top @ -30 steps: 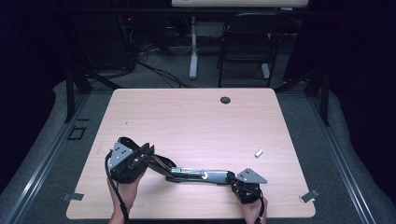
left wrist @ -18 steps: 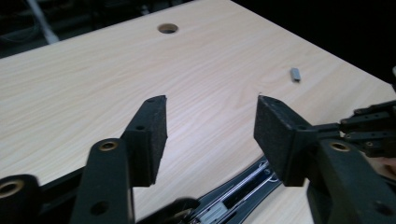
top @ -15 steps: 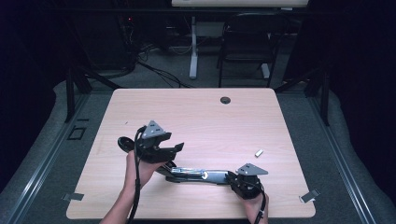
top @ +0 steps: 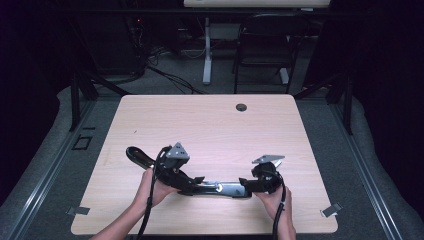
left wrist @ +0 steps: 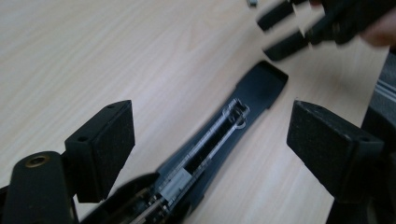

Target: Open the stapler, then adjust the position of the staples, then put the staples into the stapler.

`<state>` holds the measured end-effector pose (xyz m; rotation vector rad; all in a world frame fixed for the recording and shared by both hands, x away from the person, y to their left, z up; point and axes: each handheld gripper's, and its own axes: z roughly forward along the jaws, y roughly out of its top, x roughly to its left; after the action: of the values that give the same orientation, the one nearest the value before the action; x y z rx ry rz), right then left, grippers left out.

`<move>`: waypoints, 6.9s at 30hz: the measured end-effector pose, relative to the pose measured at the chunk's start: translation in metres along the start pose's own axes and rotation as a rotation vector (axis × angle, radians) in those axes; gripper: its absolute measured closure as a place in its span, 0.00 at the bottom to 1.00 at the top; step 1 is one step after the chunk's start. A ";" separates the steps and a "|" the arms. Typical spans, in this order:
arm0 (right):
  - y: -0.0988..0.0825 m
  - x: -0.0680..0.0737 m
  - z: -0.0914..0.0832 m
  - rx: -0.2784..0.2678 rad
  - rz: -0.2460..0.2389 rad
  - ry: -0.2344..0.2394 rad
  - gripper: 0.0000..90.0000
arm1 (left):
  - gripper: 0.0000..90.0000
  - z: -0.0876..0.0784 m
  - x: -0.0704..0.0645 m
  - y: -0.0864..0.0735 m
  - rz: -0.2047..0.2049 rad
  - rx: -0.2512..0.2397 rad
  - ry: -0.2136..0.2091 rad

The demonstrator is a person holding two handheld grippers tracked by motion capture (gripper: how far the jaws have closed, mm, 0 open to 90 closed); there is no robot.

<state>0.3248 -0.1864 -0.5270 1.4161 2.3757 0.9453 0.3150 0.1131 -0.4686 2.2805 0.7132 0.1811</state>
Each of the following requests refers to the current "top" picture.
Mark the person's left hand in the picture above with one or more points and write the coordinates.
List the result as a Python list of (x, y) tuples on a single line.
[(156, 193)]

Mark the grey tape piece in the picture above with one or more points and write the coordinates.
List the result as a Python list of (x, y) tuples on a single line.
[(79, 211), (331, 210)]

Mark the white desk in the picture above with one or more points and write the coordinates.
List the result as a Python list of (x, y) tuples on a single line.
[(256, 2)]

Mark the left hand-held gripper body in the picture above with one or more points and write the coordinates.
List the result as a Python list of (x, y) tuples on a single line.
[(175, 156)]

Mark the black stapler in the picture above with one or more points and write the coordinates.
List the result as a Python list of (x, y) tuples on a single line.
[(230, 190)]

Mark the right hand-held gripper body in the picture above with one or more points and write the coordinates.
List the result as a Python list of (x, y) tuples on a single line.
[(268, 176)]

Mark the black folding chair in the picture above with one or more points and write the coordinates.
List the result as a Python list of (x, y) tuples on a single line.
[(263, 43)]

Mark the black metal stand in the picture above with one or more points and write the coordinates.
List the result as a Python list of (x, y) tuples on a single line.
[(348, 106), (75, 100)]

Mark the person's right hand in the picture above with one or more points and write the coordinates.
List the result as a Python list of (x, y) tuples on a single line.
[(275, 201)]

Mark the black equipment cabinet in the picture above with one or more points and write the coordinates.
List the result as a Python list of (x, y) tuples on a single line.
[(110, 43)]

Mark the grey metal floor rail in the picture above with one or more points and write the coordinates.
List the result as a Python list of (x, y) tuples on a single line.
[(50, 173), (363, 166)]

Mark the black tape strip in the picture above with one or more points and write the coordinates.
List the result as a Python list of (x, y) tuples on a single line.
[(89, 128)]

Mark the black tape square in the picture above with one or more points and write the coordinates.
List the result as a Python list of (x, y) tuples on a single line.
[(74, 146)]

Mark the black table grommet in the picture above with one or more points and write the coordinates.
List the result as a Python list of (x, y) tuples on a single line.
[(241, 107)]

